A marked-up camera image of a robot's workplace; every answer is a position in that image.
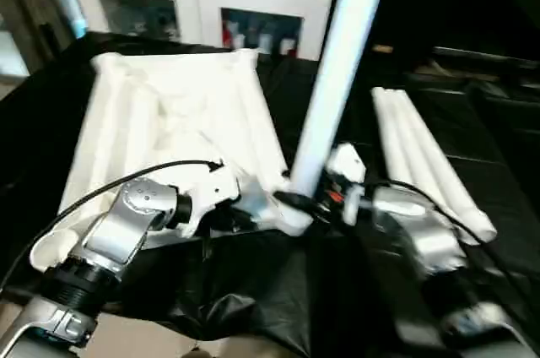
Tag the white plastic table top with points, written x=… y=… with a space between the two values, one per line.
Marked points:
x=126 y=121

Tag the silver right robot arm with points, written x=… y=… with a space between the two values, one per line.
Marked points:
x=430 y=231

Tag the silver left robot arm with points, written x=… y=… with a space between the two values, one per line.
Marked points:
x=126 y=214

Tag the black plastic mat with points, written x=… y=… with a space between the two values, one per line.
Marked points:
x=253 y=282

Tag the long grey metal bar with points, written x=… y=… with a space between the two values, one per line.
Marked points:
x=485 y=56

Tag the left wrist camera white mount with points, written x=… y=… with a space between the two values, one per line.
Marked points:
x=211 y=193

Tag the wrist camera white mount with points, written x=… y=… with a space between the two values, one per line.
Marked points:
x=348 y=164
x=211 y=193

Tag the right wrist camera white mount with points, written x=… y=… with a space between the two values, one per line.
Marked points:
x=348 y=164

